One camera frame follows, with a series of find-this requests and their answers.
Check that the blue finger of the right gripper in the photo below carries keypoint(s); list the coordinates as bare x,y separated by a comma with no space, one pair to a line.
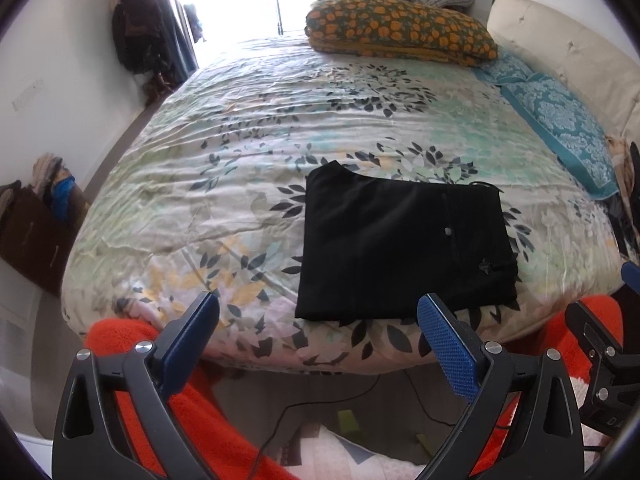
630,273

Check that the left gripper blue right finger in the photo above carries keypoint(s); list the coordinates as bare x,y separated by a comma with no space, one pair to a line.
544,438

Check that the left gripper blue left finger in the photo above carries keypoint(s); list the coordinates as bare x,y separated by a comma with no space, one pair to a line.
91,440

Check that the black pants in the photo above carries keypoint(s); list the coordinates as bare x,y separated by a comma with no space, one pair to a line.
373,247

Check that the dark clothes beside pillow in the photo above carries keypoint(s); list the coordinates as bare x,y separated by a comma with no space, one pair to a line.
623,207

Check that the orange red fluffy trousers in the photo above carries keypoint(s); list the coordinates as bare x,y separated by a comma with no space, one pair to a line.
315,452

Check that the teal patterned pillow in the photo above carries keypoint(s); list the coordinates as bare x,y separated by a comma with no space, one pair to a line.
567,127

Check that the cream tufted headboard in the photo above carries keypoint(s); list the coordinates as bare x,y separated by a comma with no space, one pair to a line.
603,77

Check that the brown wooden cabinet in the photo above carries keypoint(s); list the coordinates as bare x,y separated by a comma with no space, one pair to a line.
33,241

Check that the clothes pile on cabinet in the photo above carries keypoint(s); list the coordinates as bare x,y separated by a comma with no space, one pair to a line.
56,187

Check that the orange floral folded blanket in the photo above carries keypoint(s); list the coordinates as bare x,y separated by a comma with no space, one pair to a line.
398,29

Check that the dark clothes hanging on wall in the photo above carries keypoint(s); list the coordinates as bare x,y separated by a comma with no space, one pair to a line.
151,39

